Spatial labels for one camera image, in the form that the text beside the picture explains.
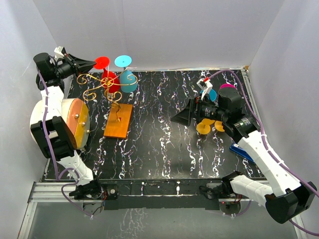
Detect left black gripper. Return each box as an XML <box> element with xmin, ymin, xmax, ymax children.
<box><xmin>54</xmin><ymin>54</ymin><xmax>97</xmax><ymax>80</ymax></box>

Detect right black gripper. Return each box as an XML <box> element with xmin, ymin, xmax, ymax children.
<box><xmin>171</xmin><ymin>93</ymin><xmax>228</xmax><ymax>126</ymax></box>

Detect blue wine glass front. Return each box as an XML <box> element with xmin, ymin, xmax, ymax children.
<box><xmin>205</xmin><ymin>89</ymin><xmax>217</xmax><ymax>102</ymax></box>

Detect orange glass yellow base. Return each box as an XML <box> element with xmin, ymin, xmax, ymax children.
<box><xmin>214</xmin><ymin>121</ymin><xmax>225</xmax><ymax>132</ymax></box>
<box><xmin>196</xmin><ymin>119</ymin><xmax>215</xmax><ymax>135</ymax></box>

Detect magenta wine glass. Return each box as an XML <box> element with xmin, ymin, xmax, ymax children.
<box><xmin>220</xmin><ymin>84</ymin><xmax>236</xmax><ymax>90</ymax></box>

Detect red wine glass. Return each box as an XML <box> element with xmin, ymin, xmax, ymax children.
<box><xmin>94</xmin><ymin>56</ymin><xmax>120</xmax><ymax>93</ymax></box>

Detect teal wine glass back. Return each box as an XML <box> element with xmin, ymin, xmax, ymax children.
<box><xmin>115</xmin><ymin>55</ymin><xmax>138</xmax><ymax>93</ymax></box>

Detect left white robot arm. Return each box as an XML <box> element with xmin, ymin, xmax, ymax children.
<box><xmin>29</xmin><ymin>47</ymin><xmax>103</xmax><ymax>200</ymax></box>

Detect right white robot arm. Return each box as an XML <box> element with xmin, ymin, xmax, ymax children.
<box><xmin>170</xmin><ymin>88</ymin><xmax>317</xmax><ymax>224</ymax></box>

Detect orange wooden rack base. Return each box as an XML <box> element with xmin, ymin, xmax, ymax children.
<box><xmin>104</xmin><ymin>103</ymin><xmax>133</xmax><ymax>139</ymax></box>

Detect white cylinder drum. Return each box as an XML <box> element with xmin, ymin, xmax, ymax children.
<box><xmin>29</xmin><ymin>98</ymin><xmax>91</xmax><ymax>151</ymax></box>

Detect blue stapler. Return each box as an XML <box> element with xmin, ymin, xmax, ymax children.
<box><xmin>229</xmin><ymin>143</ymin><xmax>255</xmax><ymax>164</ymax></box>

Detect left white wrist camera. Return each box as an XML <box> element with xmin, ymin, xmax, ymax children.
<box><xmin>54</xmin><ymin>46</ymin><xmax>67</xmax><ymax>60</ymax></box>

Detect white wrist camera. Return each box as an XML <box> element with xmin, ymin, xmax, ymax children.
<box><xmin>196</xmin><ymin>77</ymin><xmax>212</xmax><ymax>101</ymax></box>
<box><xmin>54</xmin><ymin>46</ymin><xmax>67</xmax><ymax>60</ymax></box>

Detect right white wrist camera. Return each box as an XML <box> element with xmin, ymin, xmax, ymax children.
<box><xmin>196</xmin><ymin>77</ymin><xmax>212</xmax><ymax>101</ymax></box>

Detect gold wire glass rack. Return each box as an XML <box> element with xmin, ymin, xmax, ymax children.
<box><xmin>76</xmin><ymin>72</ymin><xmax>139</xmax><ymax>122</ymax></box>

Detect black front mounting rail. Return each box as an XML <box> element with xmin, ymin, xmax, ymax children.
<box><xmin>67</xmin><ymin>178</ymin><xmax>252</xmax><ymax>212</ymax></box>

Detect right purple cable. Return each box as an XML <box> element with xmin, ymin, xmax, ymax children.
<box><xmin>205</xmin><ymin>69</ymin><xmax>319</xmax><ymax>236</ymax></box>

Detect purple cable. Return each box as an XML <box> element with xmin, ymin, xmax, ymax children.
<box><xmin>36</xmin><ymin>57</ymin><xmax>94</xmax><ymax>220</ymax></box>
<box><xmin>205</xmin><ymin>69</ymin><xmax>319</xmax><ymax>236</ymax></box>

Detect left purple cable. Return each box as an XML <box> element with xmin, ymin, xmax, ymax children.
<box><xmin>36</xmin><ymin>57</ymin><xmax>94</xmax><ymax>220</ymax></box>

